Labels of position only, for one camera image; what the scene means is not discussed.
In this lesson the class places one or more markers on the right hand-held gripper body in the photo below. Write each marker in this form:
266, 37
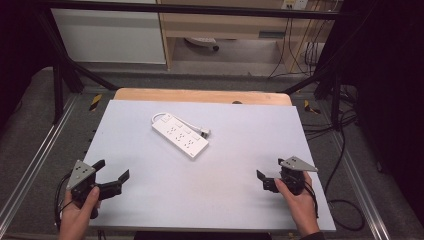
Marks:
295, 173

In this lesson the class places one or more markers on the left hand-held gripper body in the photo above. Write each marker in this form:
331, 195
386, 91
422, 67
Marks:
80, 174

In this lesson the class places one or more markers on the person's right hand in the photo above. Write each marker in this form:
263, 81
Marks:
301, 208

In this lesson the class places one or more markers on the person's left hand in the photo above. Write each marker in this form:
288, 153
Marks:
74, 218

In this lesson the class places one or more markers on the light grey board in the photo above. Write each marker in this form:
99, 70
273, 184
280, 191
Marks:
206, 193

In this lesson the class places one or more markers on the person's dark sleeve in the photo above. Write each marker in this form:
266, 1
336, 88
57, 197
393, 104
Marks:
313, 236

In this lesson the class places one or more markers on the white power strip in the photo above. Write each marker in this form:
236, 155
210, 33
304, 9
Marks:
180, 136

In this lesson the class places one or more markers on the wooden table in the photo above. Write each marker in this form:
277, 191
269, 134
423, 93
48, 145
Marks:
200, 96

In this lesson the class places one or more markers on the white cabinet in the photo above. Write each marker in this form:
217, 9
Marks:
110, 36

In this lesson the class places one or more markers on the black curtain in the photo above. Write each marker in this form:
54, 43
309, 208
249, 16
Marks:
20, 50
390, 83

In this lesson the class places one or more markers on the white extension socket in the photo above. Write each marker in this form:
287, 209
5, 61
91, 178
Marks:
201, 41

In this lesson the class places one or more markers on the light wooden desk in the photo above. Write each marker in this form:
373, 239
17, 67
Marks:
226, 26

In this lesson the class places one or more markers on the aluminium floor rail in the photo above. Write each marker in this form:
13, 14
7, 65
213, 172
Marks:
363, 193
36, 156

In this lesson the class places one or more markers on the white wall outlet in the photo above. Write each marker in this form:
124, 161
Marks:
295, 4

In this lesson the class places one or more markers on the black metal frame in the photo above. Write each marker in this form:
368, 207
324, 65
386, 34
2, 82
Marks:
200, 10

